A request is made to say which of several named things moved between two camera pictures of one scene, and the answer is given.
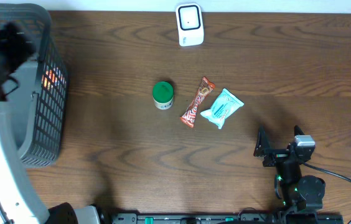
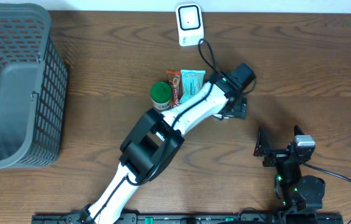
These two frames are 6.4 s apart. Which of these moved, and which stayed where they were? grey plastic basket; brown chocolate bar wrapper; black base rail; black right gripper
Moved: brown chocolate bar wrapper
Stayed: black right gripper; grey plastic basket; black base rail
